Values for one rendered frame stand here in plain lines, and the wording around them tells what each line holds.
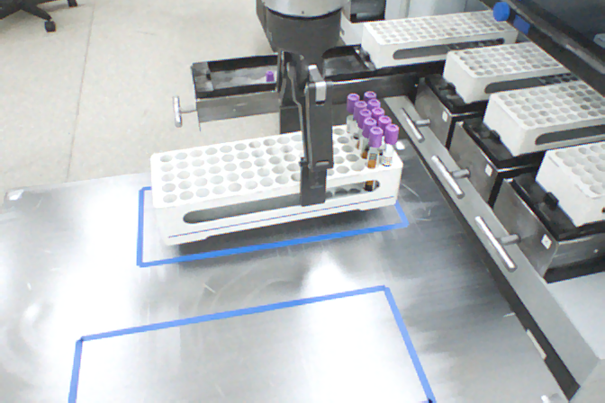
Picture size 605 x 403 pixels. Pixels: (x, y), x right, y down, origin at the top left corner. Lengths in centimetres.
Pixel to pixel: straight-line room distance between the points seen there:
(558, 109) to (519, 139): 9
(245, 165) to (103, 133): 177
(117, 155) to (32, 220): 148
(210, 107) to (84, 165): 131
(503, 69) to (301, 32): 54
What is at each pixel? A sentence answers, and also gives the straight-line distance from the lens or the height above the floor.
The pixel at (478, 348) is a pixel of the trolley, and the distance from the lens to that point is 59.
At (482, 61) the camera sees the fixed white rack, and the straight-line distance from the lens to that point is 99.
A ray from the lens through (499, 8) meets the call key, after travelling 89.
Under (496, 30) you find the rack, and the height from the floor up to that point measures 86.
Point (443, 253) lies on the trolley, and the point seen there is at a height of 82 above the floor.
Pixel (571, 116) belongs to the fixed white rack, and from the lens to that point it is 90.
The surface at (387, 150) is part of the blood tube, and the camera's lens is 61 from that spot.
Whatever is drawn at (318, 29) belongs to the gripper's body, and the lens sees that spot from 51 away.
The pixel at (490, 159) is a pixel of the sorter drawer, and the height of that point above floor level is 80.
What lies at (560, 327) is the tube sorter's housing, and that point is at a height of 71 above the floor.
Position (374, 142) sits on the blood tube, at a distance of 59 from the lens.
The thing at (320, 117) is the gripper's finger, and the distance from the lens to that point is 52.
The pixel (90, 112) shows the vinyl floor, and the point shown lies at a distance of 253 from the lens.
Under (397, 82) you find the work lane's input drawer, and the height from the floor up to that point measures 79.
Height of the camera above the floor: 131
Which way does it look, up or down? 41 degrees down
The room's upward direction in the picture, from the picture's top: straight up
